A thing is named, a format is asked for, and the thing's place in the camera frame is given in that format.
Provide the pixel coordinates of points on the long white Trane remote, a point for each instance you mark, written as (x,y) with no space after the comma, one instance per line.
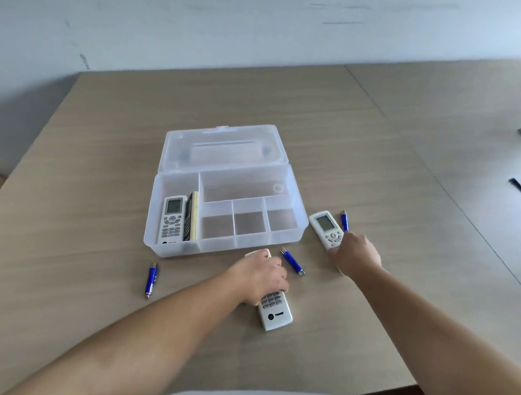
(274,316)

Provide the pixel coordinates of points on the blue pen light middle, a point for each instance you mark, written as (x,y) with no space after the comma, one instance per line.
(292,262)

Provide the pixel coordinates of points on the blue pen light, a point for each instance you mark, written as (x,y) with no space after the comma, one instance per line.
(292,262)
(344,221)
(151,280)

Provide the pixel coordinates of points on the person's right hand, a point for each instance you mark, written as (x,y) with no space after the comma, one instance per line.
(356,255)

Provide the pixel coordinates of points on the person's left hand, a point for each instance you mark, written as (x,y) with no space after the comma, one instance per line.
(259,277)

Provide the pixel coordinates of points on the cream black-faced remote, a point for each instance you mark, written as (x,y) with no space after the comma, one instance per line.
(191,219)

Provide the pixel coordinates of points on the clear plastic compartment box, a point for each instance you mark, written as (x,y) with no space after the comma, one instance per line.
(243,189)

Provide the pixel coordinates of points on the person's right forearm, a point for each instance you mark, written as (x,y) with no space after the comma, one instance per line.
(445,350)

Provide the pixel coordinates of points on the person's left forearm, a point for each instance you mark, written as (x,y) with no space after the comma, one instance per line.
(143,347)

